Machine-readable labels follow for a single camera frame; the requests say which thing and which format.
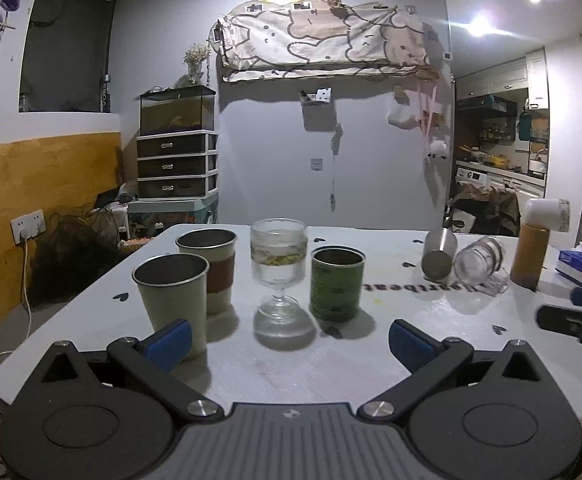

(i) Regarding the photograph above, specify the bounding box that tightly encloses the cream steel-lined cup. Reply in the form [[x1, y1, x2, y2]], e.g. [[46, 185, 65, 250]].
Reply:
[[131, 254, 210, 359]]

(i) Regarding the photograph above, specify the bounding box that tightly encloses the lying stainless steel cup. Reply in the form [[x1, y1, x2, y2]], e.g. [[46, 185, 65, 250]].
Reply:
[[420, 228, 458, 282]]

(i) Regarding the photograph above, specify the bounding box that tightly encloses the cream cup with brown sleeve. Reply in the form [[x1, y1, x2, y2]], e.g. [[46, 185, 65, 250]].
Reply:
[[176, 229, 237, 315]]

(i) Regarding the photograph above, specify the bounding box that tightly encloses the blue tissue box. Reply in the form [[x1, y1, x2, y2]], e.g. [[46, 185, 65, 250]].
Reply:
[[555, 242, 582, 286]]

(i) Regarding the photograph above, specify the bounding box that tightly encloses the brown cylindrical container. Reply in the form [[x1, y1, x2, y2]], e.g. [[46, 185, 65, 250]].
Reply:
[[510, 224, 549, 290]]

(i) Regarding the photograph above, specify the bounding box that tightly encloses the green tin can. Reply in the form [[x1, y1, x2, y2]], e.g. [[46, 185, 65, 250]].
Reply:
[[309, 246, 366, 323]]

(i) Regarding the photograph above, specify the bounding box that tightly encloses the brown draped chair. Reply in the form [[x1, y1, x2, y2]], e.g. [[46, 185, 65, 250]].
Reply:
[[450, 183, 520, 237]]

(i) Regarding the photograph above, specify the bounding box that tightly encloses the ribbed stemmed glass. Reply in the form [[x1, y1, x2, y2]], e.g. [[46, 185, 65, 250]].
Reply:
[[250, 218, 308, 324]]

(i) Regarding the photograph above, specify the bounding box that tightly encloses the white drawer unit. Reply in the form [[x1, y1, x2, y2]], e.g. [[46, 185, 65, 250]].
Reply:
[[136, 130, 218, 200]]

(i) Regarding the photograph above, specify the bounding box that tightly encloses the glass fish tank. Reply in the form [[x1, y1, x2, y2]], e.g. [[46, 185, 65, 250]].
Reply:
[[138, 84, 216, 136]]

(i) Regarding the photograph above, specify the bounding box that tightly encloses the patterned hanging blanket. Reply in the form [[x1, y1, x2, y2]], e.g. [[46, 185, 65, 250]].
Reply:
[[210, 0, 444, 84]]

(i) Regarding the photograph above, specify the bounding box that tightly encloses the white power cable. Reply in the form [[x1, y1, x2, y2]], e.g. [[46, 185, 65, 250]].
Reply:
[[18, 238, 35, 340]]

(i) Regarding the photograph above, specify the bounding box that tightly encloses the white wall power socket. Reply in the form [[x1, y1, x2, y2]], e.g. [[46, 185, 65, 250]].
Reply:
[[10, 209, 46, 245]]

